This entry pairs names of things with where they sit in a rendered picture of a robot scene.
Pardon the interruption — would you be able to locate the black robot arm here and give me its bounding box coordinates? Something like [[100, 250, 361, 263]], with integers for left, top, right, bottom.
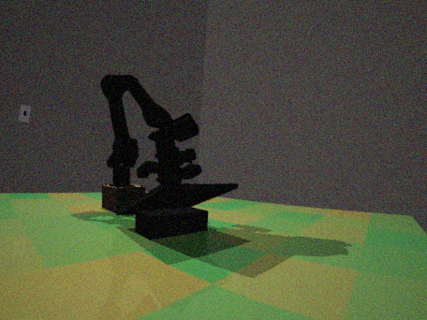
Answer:
[[100, 75, 199, 187]]

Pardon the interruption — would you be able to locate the dark grey switch panel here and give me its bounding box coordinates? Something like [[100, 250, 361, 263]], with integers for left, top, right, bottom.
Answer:
[[116, 183, 239, 240]]

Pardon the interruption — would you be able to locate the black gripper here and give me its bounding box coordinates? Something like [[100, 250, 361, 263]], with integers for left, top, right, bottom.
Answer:
[[137, 143, 202, 184]]

